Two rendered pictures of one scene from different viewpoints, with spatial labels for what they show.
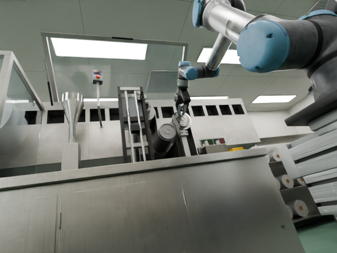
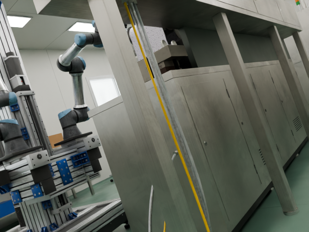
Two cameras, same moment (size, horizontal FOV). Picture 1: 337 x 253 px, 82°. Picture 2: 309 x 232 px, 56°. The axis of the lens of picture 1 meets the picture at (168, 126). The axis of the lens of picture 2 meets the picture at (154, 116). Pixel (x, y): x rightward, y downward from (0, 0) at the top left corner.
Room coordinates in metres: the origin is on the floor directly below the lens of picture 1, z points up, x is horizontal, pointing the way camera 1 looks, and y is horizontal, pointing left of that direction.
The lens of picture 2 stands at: (2.75, -1.14, 0.67)
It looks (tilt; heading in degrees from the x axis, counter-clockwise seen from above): 2 degrees up; 147
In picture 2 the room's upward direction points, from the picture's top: 20 degrees counter-clockwise
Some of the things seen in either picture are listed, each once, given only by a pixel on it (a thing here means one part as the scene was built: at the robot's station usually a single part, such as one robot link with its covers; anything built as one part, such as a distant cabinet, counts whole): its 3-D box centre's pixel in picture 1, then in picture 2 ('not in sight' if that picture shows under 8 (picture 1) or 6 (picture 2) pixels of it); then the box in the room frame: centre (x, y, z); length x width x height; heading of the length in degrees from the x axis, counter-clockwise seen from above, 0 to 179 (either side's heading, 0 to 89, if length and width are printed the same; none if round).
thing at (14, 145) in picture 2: not in sight; (15, 145); (0.62, -0.88, 0.87); 0.15 x 0.15 x 0.10
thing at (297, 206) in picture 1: (295, 177); not in sight; (4.49, -2.45, 0.92); 1.83 x 0.53 x 1.85; 109
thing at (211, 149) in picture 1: (204, 158); (149, 66); (1.44, -0.22, 1.00); 0.40 x 0.16 x 0.06; 19
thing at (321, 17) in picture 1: (317, 43); (67, 118); (0.40, -0.43, 0.98); 0.13 x 0.12 x 0.14; 102
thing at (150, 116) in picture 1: (142, 120); not in sight; (1.27, 0.18, 1.33); 0.25 x 0.14 x 0.14; 19
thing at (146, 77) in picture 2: not in sight; (143, 72); (1.48, -0.30, 0.96); 0.10 x 0.03 x 0.11; 19
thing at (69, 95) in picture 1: (72, 101); not in sight; (1.09, 0.61, 1.50); 0.14 x 0.14 x 0.06
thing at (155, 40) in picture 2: (188, 147); (153, 53); (1.37, -0.11, 1.09); 0.23 x 0.01 x 0.18; 19
